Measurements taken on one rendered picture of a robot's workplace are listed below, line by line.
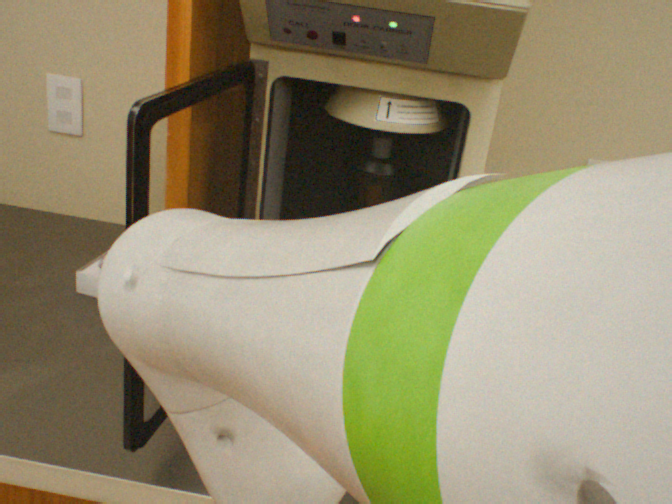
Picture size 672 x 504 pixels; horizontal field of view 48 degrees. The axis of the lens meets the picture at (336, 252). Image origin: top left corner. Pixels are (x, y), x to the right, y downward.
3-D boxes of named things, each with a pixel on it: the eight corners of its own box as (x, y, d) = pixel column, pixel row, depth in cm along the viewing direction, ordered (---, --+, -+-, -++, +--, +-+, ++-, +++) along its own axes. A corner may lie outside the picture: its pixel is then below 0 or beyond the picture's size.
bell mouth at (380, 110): (333, 93, 116) (338, 57, 114) (448, 111, 115) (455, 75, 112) (315, 120, 100) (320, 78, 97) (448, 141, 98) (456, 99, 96)
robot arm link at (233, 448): (226, 585, 51) (372, 547, 47) (129, 439, 47) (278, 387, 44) (277, 455, 64) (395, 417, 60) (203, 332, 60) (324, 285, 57)
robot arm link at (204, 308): (457, 655, 22) (681, 416, 26) (267, 322, 18) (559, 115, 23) (137, 399, 53) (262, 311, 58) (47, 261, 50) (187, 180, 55)
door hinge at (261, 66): (229, 323, 113) (249, 57, 97) (246, 326, 112) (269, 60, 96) (226, 328, 111) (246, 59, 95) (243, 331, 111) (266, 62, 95)
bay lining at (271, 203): (283, 249, 134) (305, 46, 119) (429, 274, 132) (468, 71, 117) (250, 314, 111) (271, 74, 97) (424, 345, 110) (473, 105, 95)
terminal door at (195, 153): (233, 332, 111) (255, 58, 95) (129, 460, 84) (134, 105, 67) (228, 331, 111) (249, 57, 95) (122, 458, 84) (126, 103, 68)
